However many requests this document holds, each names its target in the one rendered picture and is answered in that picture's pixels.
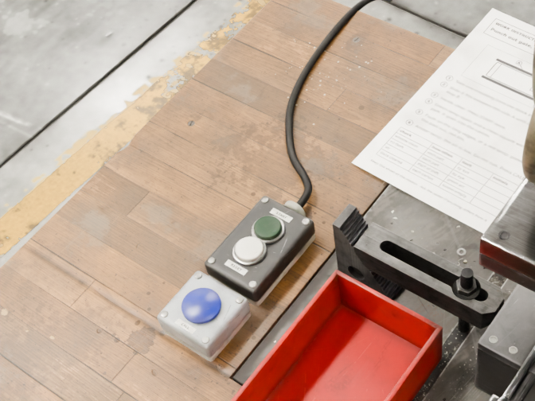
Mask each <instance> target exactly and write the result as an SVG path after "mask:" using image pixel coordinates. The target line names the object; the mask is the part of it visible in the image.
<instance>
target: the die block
mask: <svg viewBox="0 0 535 401"><path fill-rule="evenodd" d="M517 372H518V370H517V369H515V368H512V367H511V366H509V365H508V364H505V363H503V362H502V361H500V360H498V359H496V358H494V357H493V356H491V355H489V354H487V353H486V352H483V351H482V350H480V349H478V354H477V364H476V373H475V384H474V385H475V386H476V387H477V388H478V389H480V390H482V391H484V392H485V393H487V394H488V395H493V394H494V395H496V396H498V397H499V398H500V397H501V396H502V395H503V394H504V392H505V391H506V389H507V388H508V386H509V385H510V383H511V381H512V380H513V378H514V377H515V376H516V374H517ZM524 401H535V384H534V385H533V387H532V388H531V390H530V391H529V393H528V395H527V396H526V397H525V399H524Z"/></svg>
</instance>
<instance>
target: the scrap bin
mask: <svg viewBox="0 0 535 401"><path fill-rule="evenodd" d="M442 348H443V327H442V326H440V325H437V324H436V323H434V322H433V321H430V320H428V319H427V318H426V317H423V316H421V315H419V314H418V313H416V312H414V311H412V310H410V309H409V308H407V307H405V306H403V305H401V304H400V303H398V302H395V301H393V300H392V299H391V298H388V297H386V296H384V295H383V294H381V293H379V292H377V291H375V290H374V289H372V288H370V287H368V286H366V285H365V284H363V283H361V282H359V281H357V280H356V279H354V278H351V277H350V276H348V275H347V274H344V273H342V272H341V271H339V270H335V272H334V273H333V274H332V275H331V276H330V277H329V278H328V280H327V281H326V282H325V284H324V285H323V286H322V288H321V289H320V290H319V291H318V293H317V294H316V295H315V296H314V297H313V298H312V300H311V301H310V302H309V304H308V305H307V306H306V308H305V309H304V310H303V311H302V313H301V314H300V315H299V316H298V317H297V318H296V319H295V321H294V322H293V323H292V325H291V326H290V327H289V329H288V330H287V331H286V332H285V334H284V335H283V336H282V337H281V338H280V339H279V341H278V342H277V343H276V345H275V346H274V347H273V349H272V350H271V351H270V352H269V353H268V354H267V356H266V357H265V358H264V360H263V361H262V362H261V363H260V365H259V366H258V367H257V368H256V370H255V371H254V372H253V373H252V374H251V375H250V377H249V378H248V379H247V381H246V382H245V383H244V385H243V386H242V387H241V388H240V390H239V391H238V392H237V393H236V394H235V395H234V397H233V398H232V399H231V401H413V399H414V398H415V396H416V395H417V393H418V392H419V390H420V389H421V388H422V387H423V385H424V383H425V382H426V380H427V379H428V377H429V376H430V375H431V374H432V372H433V371H434V369H435V367H436V366H437V365H438V363H439V362H440V361H441V359H442Z"/></svg>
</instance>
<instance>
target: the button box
mask: <svg viewBox="0 0 535 401"><path fill-rule="evenodd" d="M373 1H376V0H361V1H360V2H358V3H357V4H356V5H355V6H353V7H352V8H351V9H350V10H349V11H348V12H347V13H346V14H345V15H344V16H343V17H342V18H341V19H340V20H339V21H338V23H337V24H336V25H335V26H334V27H333V29H332V30H331V31H330V32H329V33H328V34H327V35H326V37H325V38H324V40H323V41H322V42H321V44H320V45H319V47H317V49H316V50H315V51H314V53H313V55H312V56H311V58H310V59H309V60H308V62H307V64H306V66H305V67H304V69H303V70H302V72H301V74H300V75H299V78H298V79H297V81H296V83H295V86H294V87H293V90H292V92H291V95H290V98H289V100H288V104H287V109H286V116H285V135H286V144H287V152H288V156H289V158H290V161H291V164H292V165H293V167H294V168H295V170H296V172H297V173H298V175H299V176H300V178H301V180H302V182H303V185H304V191H303V194H302V196H301V197H300V198H299V200H298V201H297V202H296V203H295V202H294V201H292V200H289V201H287V202H286V203H285V205H283V204H280V203H279V202H277V201H275V200H272V199H271V198H270V197H266V196H263V197H262V198H261V199H260V200H259V201H258V202H257V204H256V205H255V206H254V207H253V208H252V209H251V211H250V212H249V213H248V214H247V215H246V216H245V218H243V219H242V221H241V222H239V224H238V225H237V226H236V227H235V228H234V229H233V230H232V232H231V233H230V234H229V235H228V236H227V237H226V239H225V240H224V241H223V242H222V243H221V244H220V246H219V247H218V248H217V249H216V250H215V251H214V252H213V253H212V254H211V255H210V256H209V257H208V259H207V260H206V261H205V268H206V270H207V273H208V274H209V277H211V278H213V279H215V280H217V281H218V282H220V283H221V284H223V285H225V286H227V287H228V288H229V289H231V290H234V291H235V292H237V293H238V294H240V295H242V296H243V297H245V298H247V299H248V302H249V303H251V304H253V305H254V306H259V305H260V304H261V303H262V302H263V301H264V299H265V298H266V297H267V296H268V295H269V294H270V293H271V292H272V290H273V289H274V288H275V287H276V285H277V284H278V283H279V282H280V280H281V279H282V278H283V277H284V275H285V274H286V273H287V272H288V271H289V270H290V269H291V268H292V266H293V265H294V264H295V263H296V261H297V260H298V259H299V258H300V256H301V255H302V254H303V253H304V251H305V250H306V249H307V248H308V247H309V246H310V245H311V244H312V242H313V241H314V240H315V234H314V233H315V229H314V221H313V220H311V219H309V218H307V217H306V213H305V211H304V210H303V207H304V205H305V204H306V203H307V202H308V200H309V198H310V195H311V193H312V184H311V182H310V178H309V177H308V175H307V172H306V171H305V169H304V168H303V166H302V165H301V163H300V162H299V160H298V158H297V156H296V152H295V145H294V138H293V114H294V109H295V103H296V100H297V98H298V95H299V92H300V90H301V88H302V85H303V83H304V81H305V79H306V78H307V76H308V74H309V72H310V70H311V69H312V68H313V66H314V64H315V63H316V61H317V60H318V58H319V57H320V56H321V54H322V53H323V51H324V50H325V49H326V47H327V46H328V44H329V43H330V42H331V41H332V40H333V38H334V37H335V36H336V35H337V33H338V32H339V31H340V29H341V28H342V27H343V26H344V25H345V24H346V23H347V21H348V20H349V19H351V17H352V16H354V15H355V13H356V12H357V11H358V10H360V9H362V8H363V7H364V6H366V5H368V4H369V3H371V2H373ZM262 216H274V217H276V218H278V219H279V221H280V222H281V225H282V231H281V233H280V235H279V236H278V237H276V238H275V239H272V240H261V239H259V238H257V237H256V235H255V232H254V224H255V222H256V221H257V220H258V219H259V218H260V217H262ZM249 236H251V237H256V238H257V239H259V240H260V241H261V243H262V244H263V248H264V253H263V254H262V255H261V257H260V258H259V259H257V260H256V261H254V262H250V263H246V262H243V261H241V260H239V259H238V258H237V257H236V252H235V247H236V244H237V243H238V241H240V240H241V239H243V238H244V237H249Z"/></svg>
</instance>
